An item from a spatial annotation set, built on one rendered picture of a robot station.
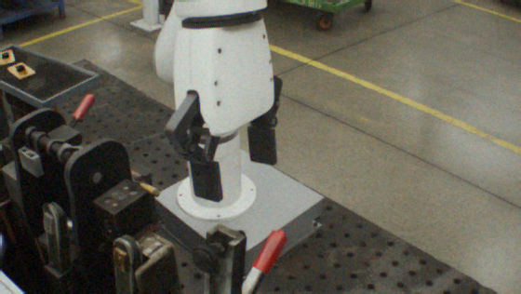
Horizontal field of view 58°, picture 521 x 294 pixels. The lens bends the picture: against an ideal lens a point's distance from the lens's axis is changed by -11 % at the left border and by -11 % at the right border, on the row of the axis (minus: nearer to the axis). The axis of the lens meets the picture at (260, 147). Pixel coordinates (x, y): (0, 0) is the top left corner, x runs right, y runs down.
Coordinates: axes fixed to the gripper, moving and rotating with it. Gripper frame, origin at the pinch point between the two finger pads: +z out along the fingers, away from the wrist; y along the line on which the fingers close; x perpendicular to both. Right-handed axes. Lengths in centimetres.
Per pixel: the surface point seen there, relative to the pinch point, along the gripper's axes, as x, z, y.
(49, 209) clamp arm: -33.6, 11.3, 3.9
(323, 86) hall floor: -135, 74, -268
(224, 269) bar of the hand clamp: -0.2, 9.8, 3.6
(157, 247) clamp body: -18.1, 16.3, -3.0
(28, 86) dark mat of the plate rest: -61, -2, -12
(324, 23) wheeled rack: -185, 46, -369
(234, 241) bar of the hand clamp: 1.8, 5.7, 3.8
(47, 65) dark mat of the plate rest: -66, -3, -20
